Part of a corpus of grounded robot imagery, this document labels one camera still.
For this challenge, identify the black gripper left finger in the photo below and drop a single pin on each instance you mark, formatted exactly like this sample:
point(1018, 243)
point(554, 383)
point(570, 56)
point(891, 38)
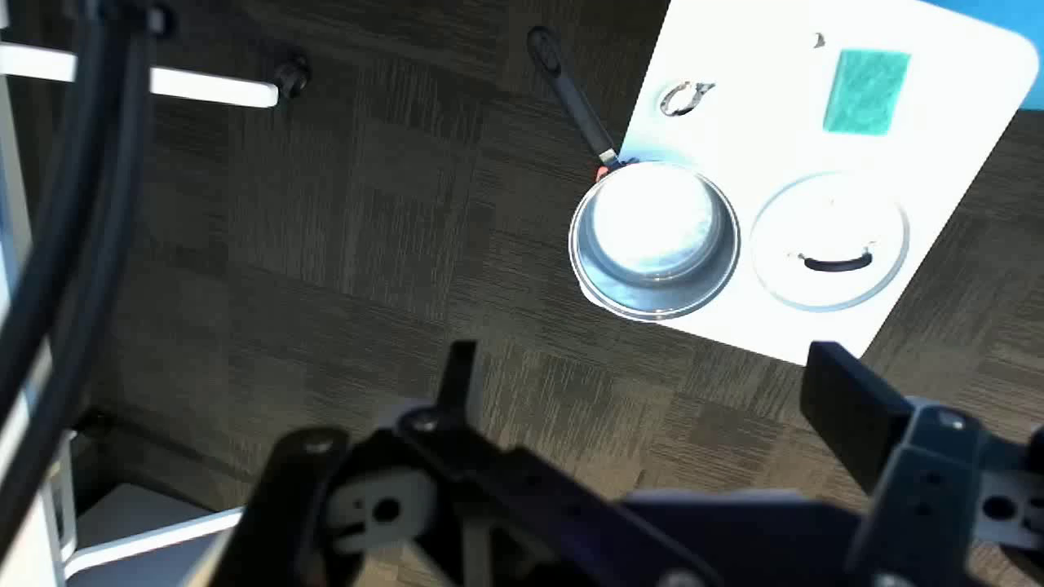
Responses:
point(458, 381)

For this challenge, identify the white metal frame bar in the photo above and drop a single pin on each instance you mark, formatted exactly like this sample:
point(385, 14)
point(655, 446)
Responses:
point(208, 87)

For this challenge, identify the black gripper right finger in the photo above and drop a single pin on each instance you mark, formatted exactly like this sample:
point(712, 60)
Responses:
point(854, 409)

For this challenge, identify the green sponge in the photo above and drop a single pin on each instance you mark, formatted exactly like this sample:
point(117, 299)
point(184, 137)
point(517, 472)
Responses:
point(865, 93)

